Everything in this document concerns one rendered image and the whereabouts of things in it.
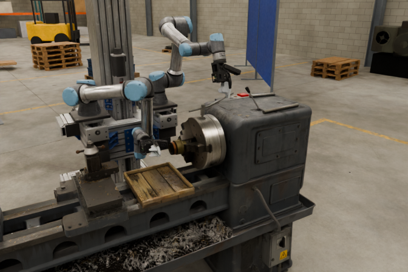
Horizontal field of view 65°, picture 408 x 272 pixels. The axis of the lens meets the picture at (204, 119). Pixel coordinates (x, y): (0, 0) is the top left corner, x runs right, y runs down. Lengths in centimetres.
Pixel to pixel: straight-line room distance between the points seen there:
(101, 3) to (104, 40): 24
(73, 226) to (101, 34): 130
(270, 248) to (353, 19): 1069
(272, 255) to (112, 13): 197
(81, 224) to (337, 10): 1180
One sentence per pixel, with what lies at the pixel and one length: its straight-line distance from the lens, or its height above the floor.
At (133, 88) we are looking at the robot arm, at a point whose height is 140.
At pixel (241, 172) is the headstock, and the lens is 189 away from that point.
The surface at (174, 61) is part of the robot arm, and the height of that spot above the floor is 148.
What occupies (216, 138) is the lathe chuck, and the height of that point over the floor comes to 115.
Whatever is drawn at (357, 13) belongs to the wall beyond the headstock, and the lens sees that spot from 1231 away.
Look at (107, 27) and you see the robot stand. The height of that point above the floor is 171.
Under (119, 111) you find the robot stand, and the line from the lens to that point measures 242.
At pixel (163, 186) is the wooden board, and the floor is 89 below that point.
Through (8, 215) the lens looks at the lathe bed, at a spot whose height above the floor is 87.
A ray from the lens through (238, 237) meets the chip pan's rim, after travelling 202.
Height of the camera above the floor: 185
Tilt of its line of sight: 19 degrees down
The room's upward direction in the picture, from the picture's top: straight up
